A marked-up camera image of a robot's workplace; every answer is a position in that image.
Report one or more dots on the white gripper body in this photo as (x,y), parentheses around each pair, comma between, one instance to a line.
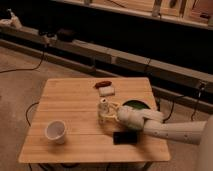
(135,118)

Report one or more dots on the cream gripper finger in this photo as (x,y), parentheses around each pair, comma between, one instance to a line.
(114,106)
(113,117)

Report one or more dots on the small clear bottle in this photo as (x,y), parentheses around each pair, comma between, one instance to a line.
(103,110)

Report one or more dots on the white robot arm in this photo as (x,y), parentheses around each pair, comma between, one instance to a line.
(151,123)

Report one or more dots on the white spray bottle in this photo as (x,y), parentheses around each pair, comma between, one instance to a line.
(15,20)

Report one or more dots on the green plate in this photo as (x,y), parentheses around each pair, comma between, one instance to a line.
(136,104)

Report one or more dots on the black rectangular phone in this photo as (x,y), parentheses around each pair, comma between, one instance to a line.
(125,138)

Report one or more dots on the red-brown sausage toy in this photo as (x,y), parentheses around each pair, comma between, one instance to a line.
(102,84)

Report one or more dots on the wooden table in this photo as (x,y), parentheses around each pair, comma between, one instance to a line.
(74,102)

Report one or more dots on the white paper cup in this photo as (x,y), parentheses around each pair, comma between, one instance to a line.
(55,132)

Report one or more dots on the black round object on ledge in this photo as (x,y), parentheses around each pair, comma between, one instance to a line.
(66,35)

